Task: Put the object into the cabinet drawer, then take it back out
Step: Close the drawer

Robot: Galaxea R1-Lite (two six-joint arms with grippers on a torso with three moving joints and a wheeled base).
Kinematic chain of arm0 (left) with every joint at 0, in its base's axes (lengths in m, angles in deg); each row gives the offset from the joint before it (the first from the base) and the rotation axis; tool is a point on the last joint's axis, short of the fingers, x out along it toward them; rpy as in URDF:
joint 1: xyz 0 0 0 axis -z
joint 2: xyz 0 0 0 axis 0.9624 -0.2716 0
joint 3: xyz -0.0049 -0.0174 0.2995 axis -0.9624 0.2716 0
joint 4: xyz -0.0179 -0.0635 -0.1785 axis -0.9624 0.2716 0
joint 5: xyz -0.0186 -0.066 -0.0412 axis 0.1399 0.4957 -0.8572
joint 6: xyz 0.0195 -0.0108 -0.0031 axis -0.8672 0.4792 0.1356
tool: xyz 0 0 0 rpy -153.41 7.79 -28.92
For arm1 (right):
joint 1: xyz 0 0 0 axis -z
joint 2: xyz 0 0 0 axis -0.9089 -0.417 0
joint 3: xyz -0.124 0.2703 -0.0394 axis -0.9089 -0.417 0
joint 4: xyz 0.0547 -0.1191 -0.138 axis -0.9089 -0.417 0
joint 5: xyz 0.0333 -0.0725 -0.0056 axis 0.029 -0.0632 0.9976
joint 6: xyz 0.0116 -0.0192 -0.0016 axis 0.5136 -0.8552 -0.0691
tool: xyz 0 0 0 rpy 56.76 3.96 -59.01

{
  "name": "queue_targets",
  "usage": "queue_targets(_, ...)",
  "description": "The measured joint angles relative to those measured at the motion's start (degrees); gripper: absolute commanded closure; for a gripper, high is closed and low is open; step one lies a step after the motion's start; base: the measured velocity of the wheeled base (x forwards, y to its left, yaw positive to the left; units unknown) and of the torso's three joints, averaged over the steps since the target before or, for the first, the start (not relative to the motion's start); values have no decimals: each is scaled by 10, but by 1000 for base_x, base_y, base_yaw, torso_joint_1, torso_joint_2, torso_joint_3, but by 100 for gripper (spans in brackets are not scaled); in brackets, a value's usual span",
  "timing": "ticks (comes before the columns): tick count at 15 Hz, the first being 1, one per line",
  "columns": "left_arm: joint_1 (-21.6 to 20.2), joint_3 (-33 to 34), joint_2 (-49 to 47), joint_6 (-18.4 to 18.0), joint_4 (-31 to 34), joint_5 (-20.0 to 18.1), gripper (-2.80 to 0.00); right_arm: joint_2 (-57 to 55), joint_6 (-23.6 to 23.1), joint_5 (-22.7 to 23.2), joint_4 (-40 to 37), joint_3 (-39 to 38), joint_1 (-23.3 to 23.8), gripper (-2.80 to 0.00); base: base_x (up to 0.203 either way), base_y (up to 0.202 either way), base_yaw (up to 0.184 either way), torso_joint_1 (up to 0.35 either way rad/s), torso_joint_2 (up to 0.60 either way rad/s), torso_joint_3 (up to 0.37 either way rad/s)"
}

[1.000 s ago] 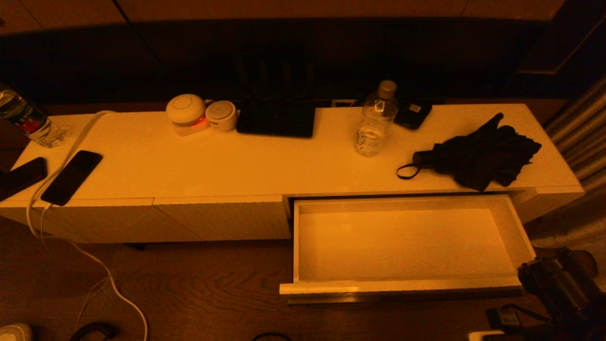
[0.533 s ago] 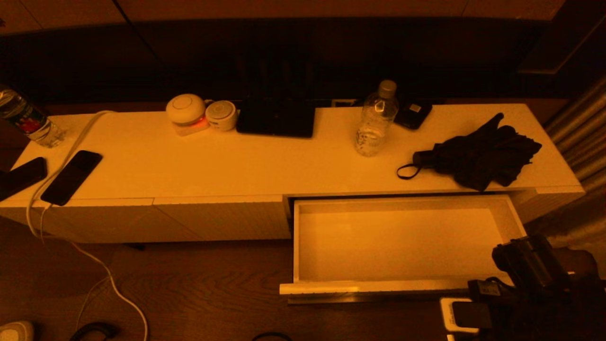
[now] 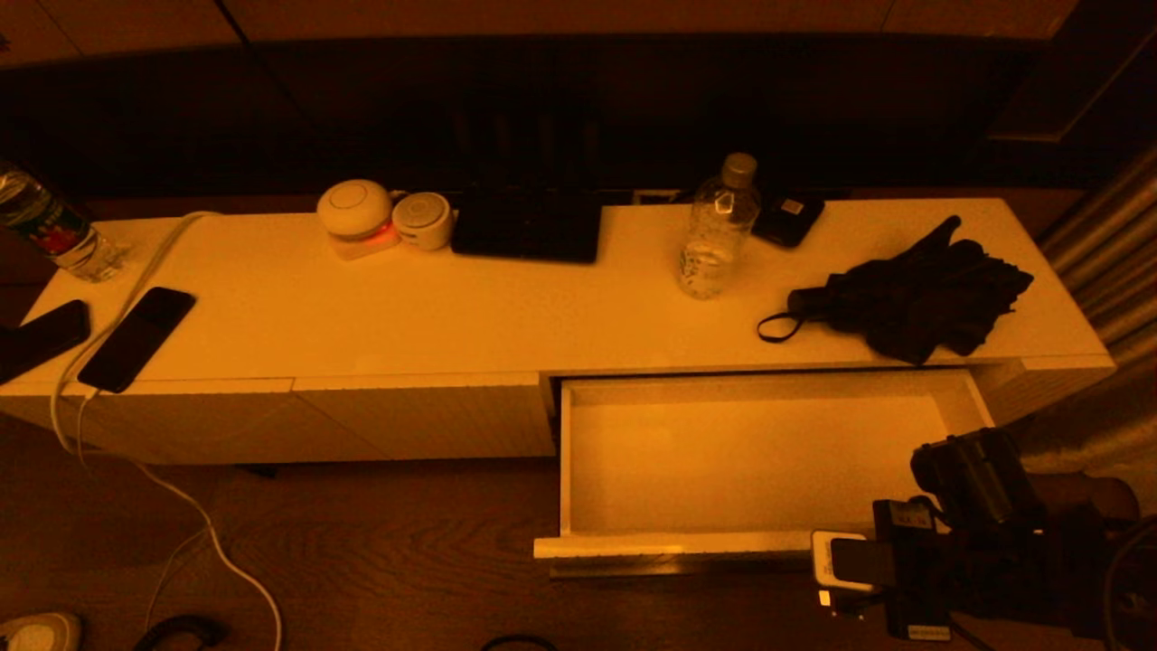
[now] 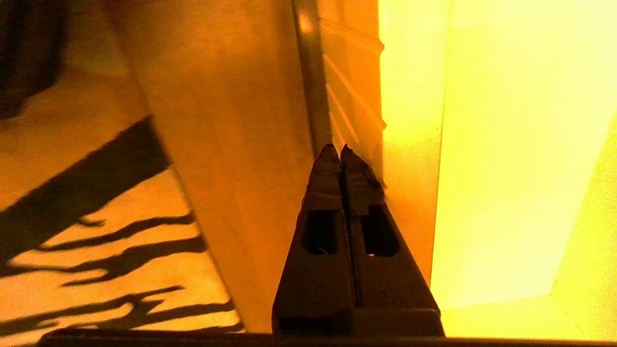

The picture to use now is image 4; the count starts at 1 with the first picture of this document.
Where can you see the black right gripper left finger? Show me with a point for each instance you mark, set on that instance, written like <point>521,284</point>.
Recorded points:
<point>318,270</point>

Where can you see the white ribbed drawer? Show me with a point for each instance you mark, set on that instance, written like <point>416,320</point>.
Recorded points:
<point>506,144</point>

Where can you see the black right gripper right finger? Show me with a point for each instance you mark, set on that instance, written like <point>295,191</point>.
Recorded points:
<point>385,279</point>

